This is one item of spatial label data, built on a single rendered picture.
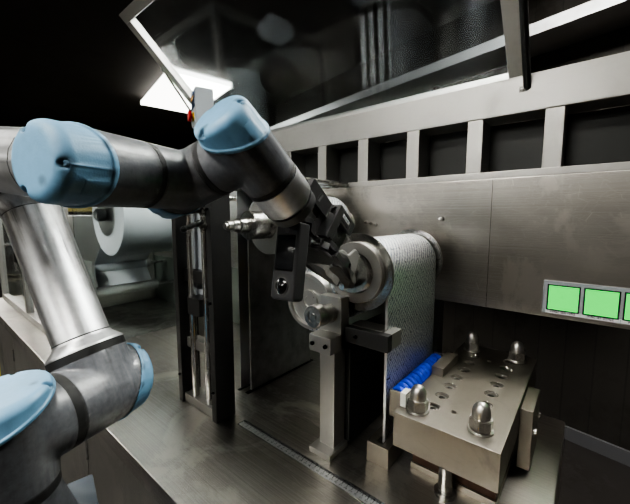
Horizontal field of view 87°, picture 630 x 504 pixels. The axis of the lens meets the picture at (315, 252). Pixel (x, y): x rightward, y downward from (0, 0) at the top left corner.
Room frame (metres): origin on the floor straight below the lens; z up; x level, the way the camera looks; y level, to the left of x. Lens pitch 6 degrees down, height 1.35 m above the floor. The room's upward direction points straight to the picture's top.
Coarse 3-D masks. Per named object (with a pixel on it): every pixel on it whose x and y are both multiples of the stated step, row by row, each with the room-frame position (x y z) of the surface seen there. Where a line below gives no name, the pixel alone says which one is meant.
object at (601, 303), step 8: (592, 296) 0.65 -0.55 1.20; (600, 296) 0.64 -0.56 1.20; (608, 296) 0.63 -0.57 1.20; (616, 296) 0.63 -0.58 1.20; (592, 304) 0.65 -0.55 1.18; (600, 304) 0.64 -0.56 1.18; (608, 304) 0.63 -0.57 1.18; (616, 304) 0.62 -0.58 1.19; (584, 312) 0.65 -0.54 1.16; (592, 312) 0.65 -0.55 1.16; (600, 312) 0.64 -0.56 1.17; (608, 312) 0.63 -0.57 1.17; (616, 312) 0.62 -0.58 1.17
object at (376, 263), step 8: (344, 248) 0.63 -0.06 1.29; (352, 248) 0.62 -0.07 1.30; (360, 248) 0.61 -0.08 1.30; (368, 248) 0.60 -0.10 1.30; (368, 256) 0.60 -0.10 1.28; (376, 256) 0.59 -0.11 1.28; (376, 264) 0.58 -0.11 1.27; (376, 272) 0.58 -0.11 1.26; (384, 272) 0.59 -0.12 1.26; (376, 280) 0.58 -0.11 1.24; (336, 288) 0.64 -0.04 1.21; (368, 288) 0.59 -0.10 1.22; (376, 288) 0.58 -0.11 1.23; (352, 296) 0.62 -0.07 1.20; (360, 296) 0.60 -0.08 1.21; (368, 296) 0.59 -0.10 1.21
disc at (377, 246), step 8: (344, 240) 0.64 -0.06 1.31; (352, 240) 0.63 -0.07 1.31; (360, 240) 0.62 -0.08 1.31; (368, 240) 0.61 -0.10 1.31; (376, 240) 0.60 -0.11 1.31; (376, 248) 0.60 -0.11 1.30; (384, 248) 0.59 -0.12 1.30; (384, 256) 0.59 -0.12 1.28; (384, 264) 0.59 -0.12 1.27; (392, 264) 0.58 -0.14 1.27; (392, 272) 0.58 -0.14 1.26; (384, 280) 0.59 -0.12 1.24; (392, 280) 0.58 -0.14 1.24; (384, 288) 0.59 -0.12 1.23; (376, 296) 0.60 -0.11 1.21; (384, 296) 0.58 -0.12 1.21; (352, 304) 0.63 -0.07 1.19; (360, 304) 0.62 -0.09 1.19; (368, 304) 0.61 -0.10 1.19; (376, 304) 0.59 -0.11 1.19
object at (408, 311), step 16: (416, 288) 0.68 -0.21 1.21; (432, 288) 0.75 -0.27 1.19; (400, 304) 0.63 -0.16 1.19; (416, 304) 0.69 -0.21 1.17; (432, 304) 0.76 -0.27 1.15; (400, 320) 0.63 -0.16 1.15; (416, 320) 0.69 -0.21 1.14; (432, 320) 0.76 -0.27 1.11; (416, 336) 0.69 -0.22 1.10; (432, 336) 0.76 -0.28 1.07; (400, 352) 0.63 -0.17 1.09; (416, 352) 0.69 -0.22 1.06; (432, 352) 0.77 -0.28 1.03; (384, 368) 0.59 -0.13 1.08; (400, 368) 0.63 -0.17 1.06; (384, 384) 0.59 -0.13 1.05
